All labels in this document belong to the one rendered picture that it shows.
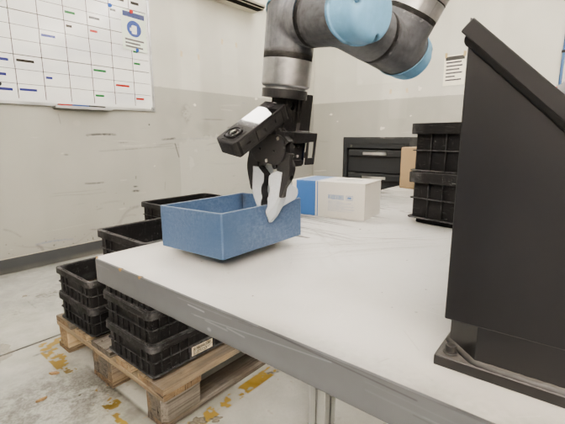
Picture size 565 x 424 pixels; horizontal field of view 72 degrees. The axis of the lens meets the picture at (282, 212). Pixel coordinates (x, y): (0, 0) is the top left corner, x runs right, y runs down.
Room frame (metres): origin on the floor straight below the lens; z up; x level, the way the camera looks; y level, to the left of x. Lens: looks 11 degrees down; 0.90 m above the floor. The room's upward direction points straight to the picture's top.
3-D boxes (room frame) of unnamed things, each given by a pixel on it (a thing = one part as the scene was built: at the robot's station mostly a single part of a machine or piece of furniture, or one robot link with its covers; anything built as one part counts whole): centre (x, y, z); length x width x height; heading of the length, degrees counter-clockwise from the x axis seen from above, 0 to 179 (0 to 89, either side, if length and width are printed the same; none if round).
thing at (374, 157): (2.65, -0.76, 0.45); 0.60 x 0.45 x 0.90; 141
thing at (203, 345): (1.33, 0.39, 0.37); 0.40 x 0.30 x 0.45; 140
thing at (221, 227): (0.67, 0.09, 0.75); 0.20 x 0.15 x 0.07; 142
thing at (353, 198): (1.01, -0.14, 0.75); 0.20 x 0.12 x 0.09; 58
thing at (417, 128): (0.92, -0.54, 0.92); 0.40 x 0.30 x 0.02; 130
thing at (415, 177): (0.92, -0.54, 0.76); 0.40 x 0.30 x 0.12; 130
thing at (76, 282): (1.58, 0.70, 0.26); 0.40 x 0.30 x 0.23; 141
